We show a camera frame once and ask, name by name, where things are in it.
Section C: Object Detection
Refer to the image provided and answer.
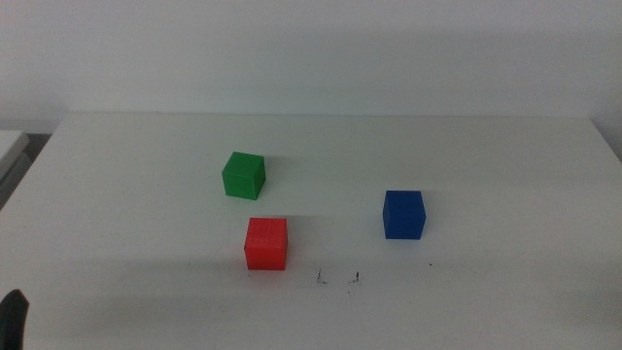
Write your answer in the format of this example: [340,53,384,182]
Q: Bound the red cube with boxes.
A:
[243,217,289,272]

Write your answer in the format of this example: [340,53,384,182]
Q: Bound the green cube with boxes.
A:
[221,151,267,201]

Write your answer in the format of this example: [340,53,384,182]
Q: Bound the blue cube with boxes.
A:
[382,190,428,241]

